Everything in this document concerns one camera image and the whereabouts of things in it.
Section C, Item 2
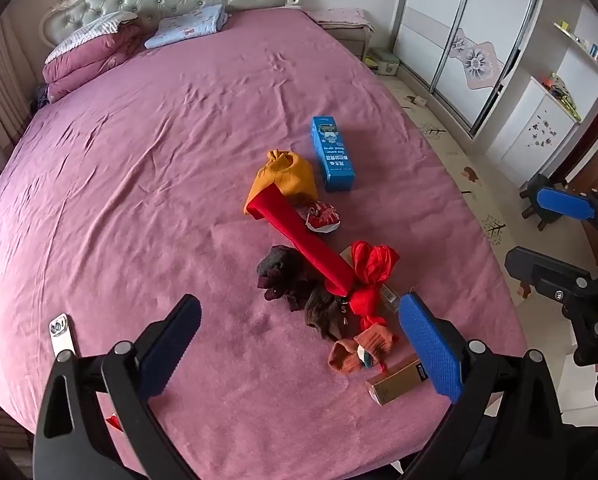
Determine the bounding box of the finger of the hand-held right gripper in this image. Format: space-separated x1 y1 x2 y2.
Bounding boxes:
536 186 598 266
504 246 598 323

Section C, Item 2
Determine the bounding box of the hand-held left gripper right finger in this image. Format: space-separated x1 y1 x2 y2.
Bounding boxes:
398 291 565 480

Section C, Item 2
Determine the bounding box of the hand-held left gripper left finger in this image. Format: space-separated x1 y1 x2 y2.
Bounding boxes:
33 294 202 480

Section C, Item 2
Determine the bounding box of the brown sock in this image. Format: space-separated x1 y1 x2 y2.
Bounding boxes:
286 282 352 343

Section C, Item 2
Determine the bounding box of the small black stool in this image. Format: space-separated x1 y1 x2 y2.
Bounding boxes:
520 174 570 232

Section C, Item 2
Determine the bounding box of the gold cardboard box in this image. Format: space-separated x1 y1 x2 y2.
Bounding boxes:
365 354 427 407

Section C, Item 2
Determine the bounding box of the orange sock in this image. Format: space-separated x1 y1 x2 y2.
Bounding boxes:
327 324 397 375

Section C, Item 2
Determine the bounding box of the white shelf cabinet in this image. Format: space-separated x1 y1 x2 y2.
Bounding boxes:
484 10 598 187

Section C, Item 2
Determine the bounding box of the small silver device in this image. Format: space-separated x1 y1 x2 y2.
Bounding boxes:
49 313 74 361

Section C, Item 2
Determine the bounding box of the dark grey sock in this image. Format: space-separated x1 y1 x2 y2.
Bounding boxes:
256 244 312 303

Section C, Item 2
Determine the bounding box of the long red box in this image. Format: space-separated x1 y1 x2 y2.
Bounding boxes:
246 184 356 297

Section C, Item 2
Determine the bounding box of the red snack wrapper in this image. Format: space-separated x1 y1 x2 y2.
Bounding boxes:
305 200 341 234

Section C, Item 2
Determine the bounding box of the pink bed cover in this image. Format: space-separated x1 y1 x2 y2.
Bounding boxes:
0 7 530 468

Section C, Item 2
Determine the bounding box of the orange cloth bag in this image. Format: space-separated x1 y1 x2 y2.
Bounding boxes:
243 149 317 221

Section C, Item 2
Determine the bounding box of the white sliding wardrobe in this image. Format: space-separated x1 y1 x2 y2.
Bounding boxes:
394 0 550 136

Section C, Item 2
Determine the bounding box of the blue cardboard box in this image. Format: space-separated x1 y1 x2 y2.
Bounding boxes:
312 115 358 192

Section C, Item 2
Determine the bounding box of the green storage box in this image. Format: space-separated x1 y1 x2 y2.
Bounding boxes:
366 47 400 77

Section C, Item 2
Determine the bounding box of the beige nightstand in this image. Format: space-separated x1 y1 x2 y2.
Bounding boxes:
335 25 374 59

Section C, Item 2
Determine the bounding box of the pink nightstand cloth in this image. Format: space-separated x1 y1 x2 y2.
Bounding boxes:
305 8 373 29

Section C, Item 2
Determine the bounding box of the folded pink quilt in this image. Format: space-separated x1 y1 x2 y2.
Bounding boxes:
43 10 147 103

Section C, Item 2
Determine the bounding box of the beige ribbed panel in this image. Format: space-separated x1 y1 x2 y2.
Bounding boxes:
0 20 34 151

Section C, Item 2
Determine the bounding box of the light blue pillow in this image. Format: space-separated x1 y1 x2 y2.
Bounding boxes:
144 3 230 50

